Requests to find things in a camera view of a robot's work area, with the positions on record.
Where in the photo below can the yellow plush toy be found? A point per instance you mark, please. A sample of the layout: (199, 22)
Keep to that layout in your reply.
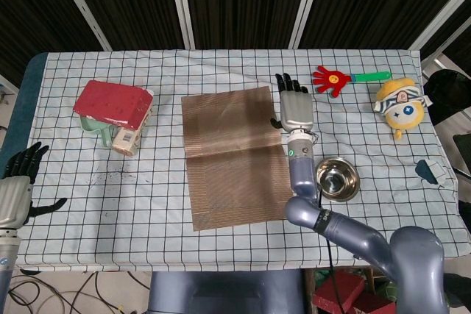
(403, 108)

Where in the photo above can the white partition post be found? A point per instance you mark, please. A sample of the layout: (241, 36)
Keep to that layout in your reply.
(181, 5)
(82, 7)
(306, 5)
(439, 12)

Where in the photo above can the white black checkered tablecloth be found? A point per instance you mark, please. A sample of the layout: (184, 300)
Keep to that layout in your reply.
(147, 189)

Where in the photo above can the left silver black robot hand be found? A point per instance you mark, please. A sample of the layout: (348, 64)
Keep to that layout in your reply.
(13, 200)

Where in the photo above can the beige labelled drink bottle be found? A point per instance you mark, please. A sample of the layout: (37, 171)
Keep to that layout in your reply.
(125, 143)

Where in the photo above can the light green plate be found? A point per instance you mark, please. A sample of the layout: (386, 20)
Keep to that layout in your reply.
(105, 134)

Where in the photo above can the red hand clapper toy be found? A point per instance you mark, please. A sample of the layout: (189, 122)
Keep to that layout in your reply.
(331, 79)

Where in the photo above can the stainless steel bowl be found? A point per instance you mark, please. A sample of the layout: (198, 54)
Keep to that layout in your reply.
(340, 179)

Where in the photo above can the black chair back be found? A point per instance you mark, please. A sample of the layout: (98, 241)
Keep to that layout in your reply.
(449, 93)

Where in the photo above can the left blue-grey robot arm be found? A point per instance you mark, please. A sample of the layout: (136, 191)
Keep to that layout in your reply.
(7, 259)

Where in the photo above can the brown woven placemat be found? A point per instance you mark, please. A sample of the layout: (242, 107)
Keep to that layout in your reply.
(235, 159)

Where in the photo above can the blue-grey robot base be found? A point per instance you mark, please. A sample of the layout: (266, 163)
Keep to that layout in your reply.
(221, 292)

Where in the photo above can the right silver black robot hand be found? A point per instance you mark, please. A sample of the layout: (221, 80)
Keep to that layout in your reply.
(296, 111)

